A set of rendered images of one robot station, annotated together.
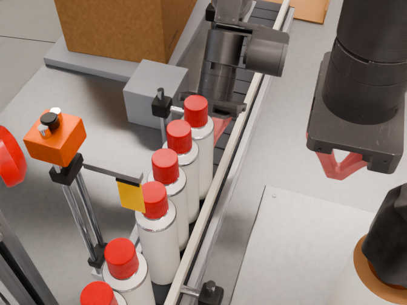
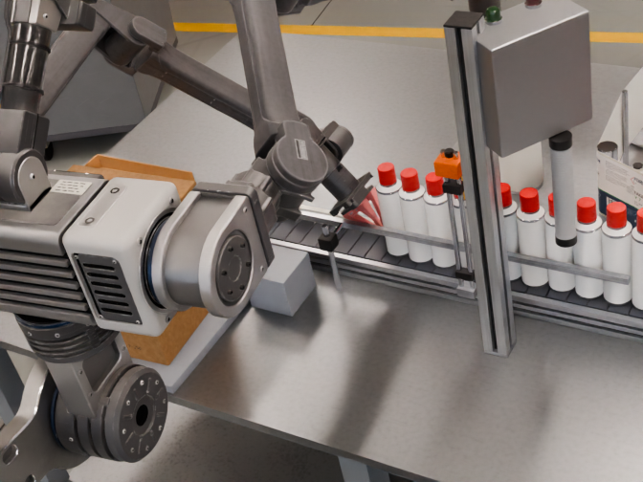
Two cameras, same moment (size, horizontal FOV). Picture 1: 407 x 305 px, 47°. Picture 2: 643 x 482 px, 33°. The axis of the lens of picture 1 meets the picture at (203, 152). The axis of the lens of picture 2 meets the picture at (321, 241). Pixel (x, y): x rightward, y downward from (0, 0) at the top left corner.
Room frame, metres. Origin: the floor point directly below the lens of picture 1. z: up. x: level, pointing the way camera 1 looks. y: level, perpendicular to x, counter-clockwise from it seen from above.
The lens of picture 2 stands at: (0.03, 1.66, 2.24)
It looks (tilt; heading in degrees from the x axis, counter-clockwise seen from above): 37 degrees down; 289
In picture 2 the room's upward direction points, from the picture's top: 13 degrees counter-clockwise
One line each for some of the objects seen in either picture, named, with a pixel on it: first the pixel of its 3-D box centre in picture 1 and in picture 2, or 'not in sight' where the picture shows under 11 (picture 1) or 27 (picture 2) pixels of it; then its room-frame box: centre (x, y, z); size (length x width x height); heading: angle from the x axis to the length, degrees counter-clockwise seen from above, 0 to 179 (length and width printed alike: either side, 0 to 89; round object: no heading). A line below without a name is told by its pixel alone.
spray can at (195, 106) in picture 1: (196, 150); (392, 208); (0.46, 0.01, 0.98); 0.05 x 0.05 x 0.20
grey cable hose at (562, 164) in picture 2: not in sight; (563, 189); (0.12, 0.23, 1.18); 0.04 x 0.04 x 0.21
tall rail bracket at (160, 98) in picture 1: (175, 125); (336, 251); (0.57, 0.05, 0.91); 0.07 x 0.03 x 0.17; 72
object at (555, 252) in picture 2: not in sight; (560, 241); (0.13, 0.12, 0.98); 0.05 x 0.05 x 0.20
